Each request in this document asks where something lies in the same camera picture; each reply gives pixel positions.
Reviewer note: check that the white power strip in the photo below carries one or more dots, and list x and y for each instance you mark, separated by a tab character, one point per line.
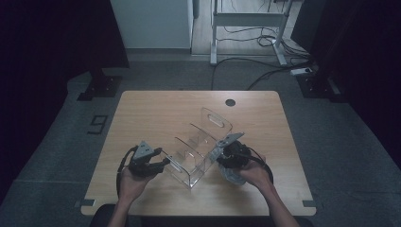
301	71

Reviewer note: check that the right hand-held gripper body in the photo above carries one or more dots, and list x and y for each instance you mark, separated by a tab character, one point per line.
235	156

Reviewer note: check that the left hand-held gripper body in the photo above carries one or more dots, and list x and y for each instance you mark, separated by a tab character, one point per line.
143	151

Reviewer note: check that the person's right hand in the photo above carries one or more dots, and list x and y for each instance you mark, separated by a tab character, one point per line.
258	175

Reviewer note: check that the white cabinet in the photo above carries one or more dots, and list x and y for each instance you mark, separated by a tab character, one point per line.
151	22

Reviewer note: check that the clear acrylic divided organizer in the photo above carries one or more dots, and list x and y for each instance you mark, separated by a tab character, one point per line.
195	148

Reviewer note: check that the dark curtain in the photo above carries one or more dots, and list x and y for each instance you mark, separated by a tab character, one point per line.
47	63
362	63

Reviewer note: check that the white metal desk frame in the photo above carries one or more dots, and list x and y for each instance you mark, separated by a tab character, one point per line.
246	19

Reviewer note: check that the person's dark clothing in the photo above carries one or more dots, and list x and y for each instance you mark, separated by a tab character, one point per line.
97	219

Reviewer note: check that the black stand base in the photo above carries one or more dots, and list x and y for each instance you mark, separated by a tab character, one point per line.
101	86
318	86

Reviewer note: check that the person's left hand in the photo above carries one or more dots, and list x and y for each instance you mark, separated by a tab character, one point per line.
129	186

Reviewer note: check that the black round table grommet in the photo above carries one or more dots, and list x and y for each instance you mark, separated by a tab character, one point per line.
230	102

